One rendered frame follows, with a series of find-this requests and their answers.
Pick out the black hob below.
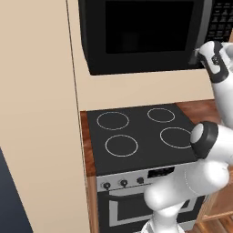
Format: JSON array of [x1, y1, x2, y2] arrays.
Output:
[[86, 103, 198, 177]]

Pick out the wooden base cupboard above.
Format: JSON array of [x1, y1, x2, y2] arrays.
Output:
[[196, 175, 233, 233]]

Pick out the black microwave oven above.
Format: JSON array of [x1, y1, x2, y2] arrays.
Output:
[[77, 0, 233, 76]]

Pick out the black microwave door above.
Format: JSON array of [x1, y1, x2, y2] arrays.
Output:
[[77, 0, 214, 76]]

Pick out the silver and black oven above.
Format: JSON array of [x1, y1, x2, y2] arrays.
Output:
[[96, 161, 208, 233]]

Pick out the tall beige cupboard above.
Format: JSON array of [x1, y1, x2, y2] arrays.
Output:
[[0, 0, 92, 233]]

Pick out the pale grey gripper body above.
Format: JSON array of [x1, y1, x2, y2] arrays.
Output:
[[187, 48, 204, 69]]

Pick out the black oven door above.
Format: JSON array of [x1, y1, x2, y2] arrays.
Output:
[[97, 181, 208, 233]]

